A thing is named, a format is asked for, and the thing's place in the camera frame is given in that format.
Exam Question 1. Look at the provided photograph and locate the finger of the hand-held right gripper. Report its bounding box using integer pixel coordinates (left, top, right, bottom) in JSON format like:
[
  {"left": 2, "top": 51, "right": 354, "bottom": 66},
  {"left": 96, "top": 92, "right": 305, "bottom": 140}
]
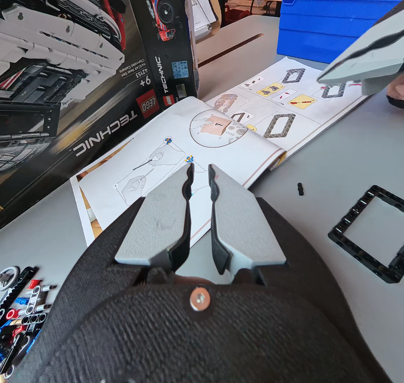
[
  {"left": 317, "top": 39, "right": 404, "bottom": 96},
  {"left": 328, "top": 8, "right": 404, "bottom": 71}
]

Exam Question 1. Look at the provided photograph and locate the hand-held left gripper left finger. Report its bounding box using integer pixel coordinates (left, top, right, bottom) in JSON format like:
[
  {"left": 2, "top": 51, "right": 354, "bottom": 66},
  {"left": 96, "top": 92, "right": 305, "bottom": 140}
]
[{"left": 114, "top": 163, "right": 195, "bottom": 274}]

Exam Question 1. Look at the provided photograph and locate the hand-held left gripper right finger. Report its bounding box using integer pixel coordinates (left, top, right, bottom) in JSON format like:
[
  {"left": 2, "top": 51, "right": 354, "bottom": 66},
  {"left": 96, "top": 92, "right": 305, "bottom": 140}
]
[{"left": 208, "top": 164, "right": 287, "bottom": 285}]

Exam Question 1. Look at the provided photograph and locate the pile of small lego pieces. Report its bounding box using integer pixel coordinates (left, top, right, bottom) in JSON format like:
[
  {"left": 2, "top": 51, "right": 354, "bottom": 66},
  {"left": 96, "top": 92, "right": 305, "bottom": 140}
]
[{"left": 0, "top": 264, "right": 58, "bottom": 379}]

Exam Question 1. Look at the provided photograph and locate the lego instruction booklet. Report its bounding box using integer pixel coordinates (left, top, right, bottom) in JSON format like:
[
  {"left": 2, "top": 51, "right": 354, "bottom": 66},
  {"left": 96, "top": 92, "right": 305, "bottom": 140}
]
[{"left": 70, "top": 56, "right": 377, "bottom": 249}]

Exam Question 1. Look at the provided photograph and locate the grey lego steering wheel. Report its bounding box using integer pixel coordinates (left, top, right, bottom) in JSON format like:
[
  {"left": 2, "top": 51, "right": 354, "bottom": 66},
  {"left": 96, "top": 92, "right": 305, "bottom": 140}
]
[{"left": 0, "top": 265, "right": 20, "bottom": 292}]

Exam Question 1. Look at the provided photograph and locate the lego set box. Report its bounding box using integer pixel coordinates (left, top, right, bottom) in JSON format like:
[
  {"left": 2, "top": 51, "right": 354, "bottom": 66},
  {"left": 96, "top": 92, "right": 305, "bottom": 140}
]
[{"left": 0, "top": 0, "right": 221, "bottom": 230}]

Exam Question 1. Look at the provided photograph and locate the blue plastic bin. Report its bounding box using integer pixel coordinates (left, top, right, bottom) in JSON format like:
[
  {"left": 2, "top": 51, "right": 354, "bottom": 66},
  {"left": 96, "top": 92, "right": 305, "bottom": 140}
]
[{"left": 280, "top": 0, "right": 404, "bottom": 64}]

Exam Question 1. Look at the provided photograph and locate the black lego frame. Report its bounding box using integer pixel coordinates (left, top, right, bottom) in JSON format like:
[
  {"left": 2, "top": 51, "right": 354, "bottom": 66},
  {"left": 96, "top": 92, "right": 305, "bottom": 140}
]
[{"left": 328, "top": 185, "right": 404, "bottom": 284}]

